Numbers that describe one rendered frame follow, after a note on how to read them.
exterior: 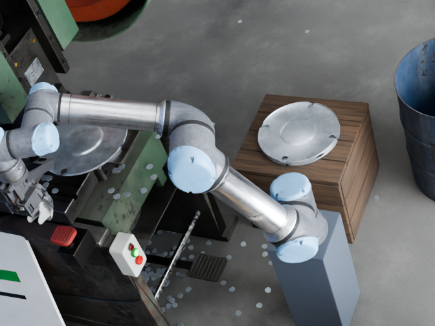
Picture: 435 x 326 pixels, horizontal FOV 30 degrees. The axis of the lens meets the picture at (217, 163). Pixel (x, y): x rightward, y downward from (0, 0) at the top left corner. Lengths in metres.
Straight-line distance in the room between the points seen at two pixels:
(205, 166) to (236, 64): 1.89
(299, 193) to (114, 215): 0.60
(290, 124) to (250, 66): 0.92
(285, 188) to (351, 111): 0.71
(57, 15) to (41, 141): 0.52
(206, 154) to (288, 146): 0.90
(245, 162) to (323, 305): 0.59
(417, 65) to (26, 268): 1.53
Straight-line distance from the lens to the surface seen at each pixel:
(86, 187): 2.55
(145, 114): 2.08
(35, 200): 2.18
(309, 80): 3.62
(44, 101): 2.09
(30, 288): 2.86
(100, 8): 2.59
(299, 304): 2.71
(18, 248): 2.72
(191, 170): 1.97
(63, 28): 2.43
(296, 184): 2.31
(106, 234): 2.46
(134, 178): 2.60
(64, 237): 2.34
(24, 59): 2.37
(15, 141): 2.02
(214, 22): 4.11
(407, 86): 2.99
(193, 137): 2.00
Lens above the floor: 2.41
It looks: 45 degrees down
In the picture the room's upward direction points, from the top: 22 degrees counter-clockwise
